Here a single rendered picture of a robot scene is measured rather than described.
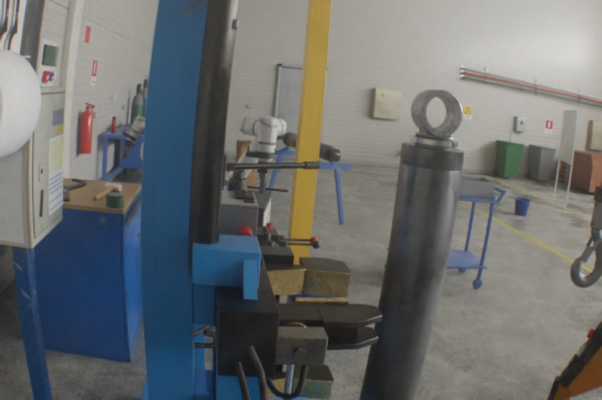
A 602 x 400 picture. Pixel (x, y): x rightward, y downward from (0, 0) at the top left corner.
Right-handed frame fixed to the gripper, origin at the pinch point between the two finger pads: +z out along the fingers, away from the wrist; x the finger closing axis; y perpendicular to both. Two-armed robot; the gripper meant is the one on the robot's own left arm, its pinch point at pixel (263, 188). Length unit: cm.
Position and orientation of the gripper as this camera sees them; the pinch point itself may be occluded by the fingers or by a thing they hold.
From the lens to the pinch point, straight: 254.4
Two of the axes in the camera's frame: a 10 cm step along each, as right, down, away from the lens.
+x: 1.1, -1.4, 9.8
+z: -0.9, 9.8, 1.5
